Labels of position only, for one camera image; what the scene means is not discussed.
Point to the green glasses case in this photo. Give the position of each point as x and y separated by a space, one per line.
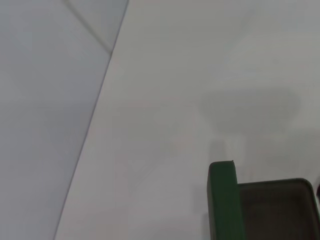
222 200

